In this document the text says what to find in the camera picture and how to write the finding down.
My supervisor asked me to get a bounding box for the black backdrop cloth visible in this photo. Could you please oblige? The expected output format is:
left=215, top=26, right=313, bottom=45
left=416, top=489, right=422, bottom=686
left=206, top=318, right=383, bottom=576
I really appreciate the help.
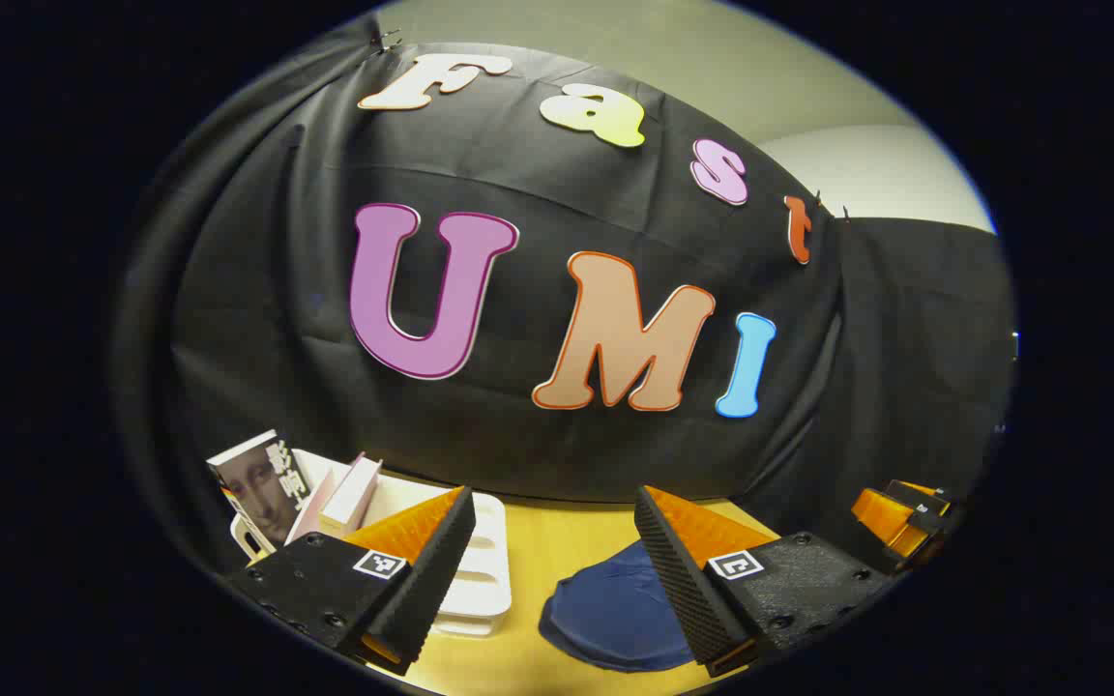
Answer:
left=112, top=19, right=1017, bottom=573

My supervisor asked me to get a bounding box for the blue schoolbag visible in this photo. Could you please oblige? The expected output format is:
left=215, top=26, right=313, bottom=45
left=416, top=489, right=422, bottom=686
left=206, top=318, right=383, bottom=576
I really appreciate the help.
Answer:
left=538, top=539, right=705, bottom=674

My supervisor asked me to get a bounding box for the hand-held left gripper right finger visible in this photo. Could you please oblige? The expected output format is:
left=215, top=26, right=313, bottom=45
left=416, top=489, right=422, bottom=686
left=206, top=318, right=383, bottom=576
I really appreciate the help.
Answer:
left=634, top=485, right=896, bottom=678

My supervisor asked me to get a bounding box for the pink cover book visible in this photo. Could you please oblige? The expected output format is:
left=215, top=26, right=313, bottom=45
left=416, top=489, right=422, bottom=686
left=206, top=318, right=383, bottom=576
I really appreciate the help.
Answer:
left=286, top=452, right=384, bottom=544

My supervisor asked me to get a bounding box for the dark portrait cover book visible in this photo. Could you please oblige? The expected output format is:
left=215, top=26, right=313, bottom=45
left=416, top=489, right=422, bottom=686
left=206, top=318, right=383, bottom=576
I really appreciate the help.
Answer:
left=206, top=430, right=313, bottom=555

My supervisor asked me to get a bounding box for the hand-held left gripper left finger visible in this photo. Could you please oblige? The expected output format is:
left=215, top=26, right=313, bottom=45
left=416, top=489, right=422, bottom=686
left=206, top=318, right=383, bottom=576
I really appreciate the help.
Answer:
left=223, top=485, right=477, bottom=676

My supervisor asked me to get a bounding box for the white plastic bookshelf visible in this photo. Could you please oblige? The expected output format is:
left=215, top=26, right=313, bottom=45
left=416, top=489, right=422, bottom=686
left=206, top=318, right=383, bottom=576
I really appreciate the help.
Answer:
left=228, top=448, right=513, bottom=639

